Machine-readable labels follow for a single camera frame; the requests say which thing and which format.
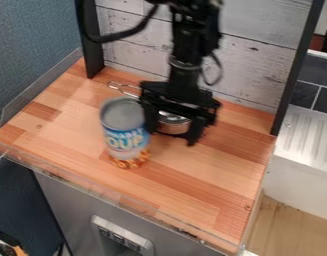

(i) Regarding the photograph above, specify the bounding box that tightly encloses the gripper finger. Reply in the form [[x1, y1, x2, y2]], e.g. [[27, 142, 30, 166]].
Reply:
[[141, 99, 162, 135], [185, 114, 209, 147]]

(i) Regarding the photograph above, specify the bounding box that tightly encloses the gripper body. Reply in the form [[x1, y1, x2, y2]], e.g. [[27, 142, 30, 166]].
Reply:
[[138, 64, 224, 128]]

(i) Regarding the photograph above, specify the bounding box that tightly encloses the blue and white can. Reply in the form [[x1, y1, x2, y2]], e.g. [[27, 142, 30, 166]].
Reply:
[[98, 96, 154, 170]]

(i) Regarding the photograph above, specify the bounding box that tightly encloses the silver pot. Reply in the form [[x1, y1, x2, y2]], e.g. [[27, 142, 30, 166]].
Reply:
[[105, 80, 194, 136]]

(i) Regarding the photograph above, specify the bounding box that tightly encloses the white toy kitchen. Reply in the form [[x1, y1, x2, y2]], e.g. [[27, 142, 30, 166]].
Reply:
[[261, 49, 327, 223]]

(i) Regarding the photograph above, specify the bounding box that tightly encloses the black cable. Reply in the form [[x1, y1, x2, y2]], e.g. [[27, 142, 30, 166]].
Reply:
[[82, 1, 162, 45]]

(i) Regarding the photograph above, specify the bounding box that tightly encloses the black frame post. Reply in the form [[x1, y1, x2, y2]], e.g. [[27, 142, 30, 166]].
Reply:
[[269, 0, 327, 137], [73, 0, 106, 80]]

